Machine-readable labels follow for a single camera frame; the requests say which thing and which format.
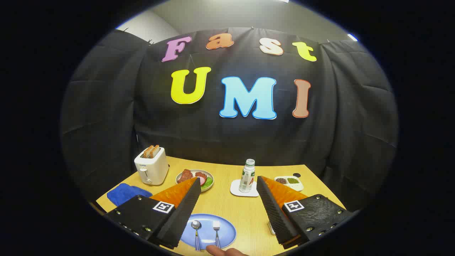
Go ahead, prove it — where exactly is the white bottle with green cap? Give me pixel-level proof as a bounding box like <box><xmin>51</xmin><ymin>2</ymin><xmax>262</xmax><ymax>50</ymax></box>
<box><xmin>239</xmin><ymin>159</ymin><xmax>256</xmax><ymax>193</ymax></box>

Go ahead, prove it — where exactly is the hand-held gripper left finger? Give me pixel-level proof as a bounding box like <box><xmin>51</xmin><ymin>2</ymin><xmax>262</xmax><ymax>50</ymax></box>
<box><xmin>104</xmin><ymin>177</ymin><xmax>202</xmax><ymax>249</ymax></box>

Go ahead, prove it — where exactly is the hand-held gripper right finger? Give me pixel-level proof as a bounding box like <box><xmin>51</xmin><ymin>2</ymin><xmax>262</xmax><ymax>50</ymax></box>
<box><xmin>256</xmin><ymin>176</ymin><xmax>356</xmax><ymax>249</ymax></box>

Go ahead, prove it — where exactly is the white square coaster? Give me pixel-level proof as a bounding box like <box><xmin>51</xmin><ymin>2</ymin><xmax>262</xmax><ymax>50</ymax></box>
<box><xmin>230</xmin><ymin>179</ymin><xmax>259</xmax><ymax>197</ymax></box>

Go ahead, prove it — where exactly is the beige food plate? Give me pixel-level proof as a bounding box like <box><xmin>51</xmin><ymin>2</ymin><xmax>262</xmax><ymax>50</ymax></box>
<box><xmin>176</xmin><ymin>169</ymin><xmax>214</xmax><ymax>193</ymax></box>

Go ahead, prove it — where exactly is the spoon with checkered handle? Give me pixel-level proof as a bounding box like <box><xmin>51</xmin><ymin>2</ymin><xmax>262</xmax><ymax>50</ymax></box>
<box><xmin>191</xmin><ymin>220</ymin><xmax>202</xmax><ymax>251</ymax></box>

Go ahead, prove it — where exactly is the white toaster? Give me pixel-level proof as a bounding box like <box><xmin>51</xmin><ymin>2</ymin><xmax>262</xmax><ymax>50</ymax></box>
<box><xmin>134</xmin><ymin>147</ymin><xmax>170</xmax><ymax>186</ymax></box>

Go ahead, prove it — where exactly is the blue plate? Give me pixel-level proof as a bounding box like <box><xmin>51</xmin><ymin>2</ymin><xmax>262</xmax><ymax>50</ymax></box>
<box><xmin>180</xmin><ymin>213</ymin><xmax>237</xmax><ymax>250</ymax></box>

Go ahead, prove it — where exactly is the white divided dish with beans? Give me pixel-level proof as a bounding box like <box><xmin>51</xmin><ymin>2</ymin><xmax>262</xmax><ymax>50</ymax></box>
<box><xmin>274</xmin><ymin>176</ymin><xmax>304</xmax><ymax>192</ymax></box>

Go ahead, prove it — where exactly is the blue folded towel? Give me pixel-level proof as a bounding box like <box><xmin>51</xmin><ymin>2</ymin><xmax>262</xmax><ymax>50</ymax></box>
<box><xmin>107</xmin><ymin>183</ymin><xmax>153</xmax><ymax>207</ymax></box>

